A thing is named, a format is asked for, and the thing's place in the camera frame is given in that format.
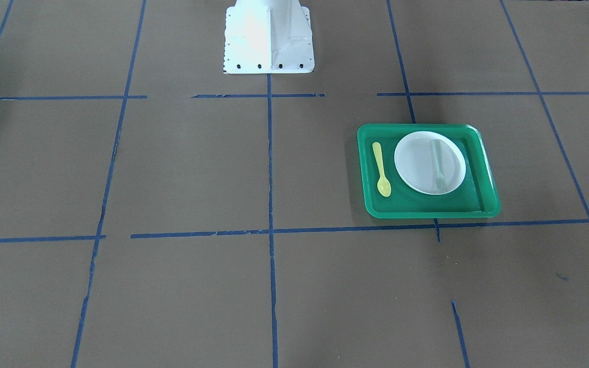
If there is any yellow plastic spoon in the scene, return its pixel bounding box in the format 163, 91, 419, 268
372, 142, 391, 198

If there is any green plastic tray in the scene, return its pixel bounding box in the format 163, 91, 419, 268
357, 124, 501, 219

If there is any white round plate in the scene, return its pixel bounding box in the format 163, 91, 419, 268
394, 131, 467, 196

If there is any pale green plastic fork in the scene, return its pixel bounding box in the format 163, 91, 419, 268
432, 139, 448, 195

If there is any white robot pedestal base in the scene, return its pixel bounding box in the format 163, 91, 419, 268
223, 1, 315, 74

